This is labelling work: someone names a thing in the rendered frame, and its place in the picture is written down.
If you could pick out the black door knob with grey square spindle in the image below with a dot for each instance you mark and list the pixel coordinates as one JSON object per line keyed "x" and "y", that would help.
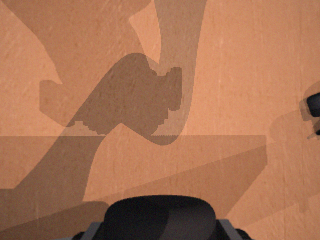
{"x": 160, "y": 217}

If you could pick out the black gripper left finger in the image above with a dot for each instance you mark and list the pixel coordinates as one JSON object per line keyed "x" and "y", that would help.
{"x": 94, "y": 232}

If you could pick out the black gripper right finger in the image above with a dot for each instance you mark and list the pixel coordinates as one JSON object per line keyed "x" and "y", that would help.
{"x": 226, "y": 231}

